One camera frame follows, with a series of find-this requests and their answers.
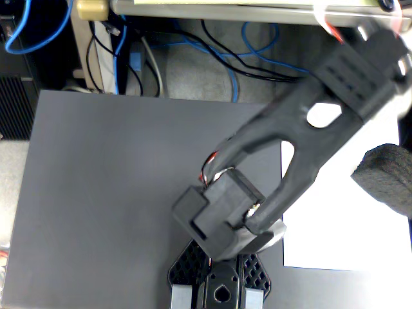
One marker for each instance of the black foam cube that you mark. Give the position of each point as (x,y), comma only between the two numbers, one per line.
(386,180)

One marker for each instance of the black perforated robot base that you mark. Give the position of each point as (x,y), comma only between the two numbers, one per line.
(183,267)

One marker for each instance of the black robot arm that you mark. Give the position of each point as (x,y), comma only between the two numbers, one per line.
(305,145)

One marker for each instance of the small blue box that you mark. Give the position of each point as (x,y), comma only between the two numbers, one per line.
(136,61)

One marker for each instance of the dark grey work mat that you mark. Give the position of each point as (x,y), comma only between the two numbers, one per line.
(80,209)

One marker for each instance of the beige desk leg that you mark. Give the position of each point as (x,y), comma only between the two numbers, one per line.
(103,64)

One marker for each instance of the white paper sheet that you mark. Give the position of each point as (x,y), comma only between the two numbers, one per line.
(338,225)

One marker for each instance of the clear network plug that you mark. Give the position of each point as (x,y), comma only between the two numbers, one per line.
(113,29)

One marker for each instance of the beige plastic cap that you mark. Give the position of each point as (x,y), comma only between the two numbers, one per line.
(91,9)

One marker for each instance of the black vented case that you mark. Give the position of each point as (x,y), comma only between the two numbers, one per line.
(14,109)

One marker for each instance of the black desk object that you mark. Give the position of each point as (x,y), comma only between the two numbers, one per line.
(386,4)

